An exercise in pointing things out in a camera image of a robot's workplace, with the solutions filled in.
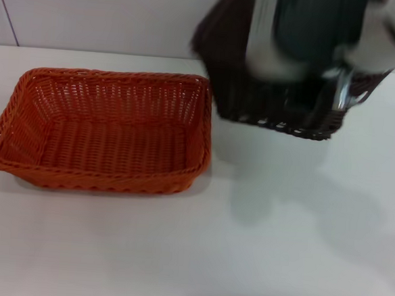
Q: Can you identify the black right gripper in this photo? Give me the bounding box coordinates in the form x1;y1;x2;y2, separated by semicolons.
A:
270;0;367;111

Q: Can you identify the dark brown woven plastic basket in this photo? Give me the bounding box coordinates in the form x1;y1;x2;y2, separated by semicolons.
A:
184;0;395;146

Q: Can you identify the orange woven plastic basket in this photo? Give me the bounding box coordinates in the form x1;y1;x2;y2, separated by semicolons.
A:
0;59;219;200

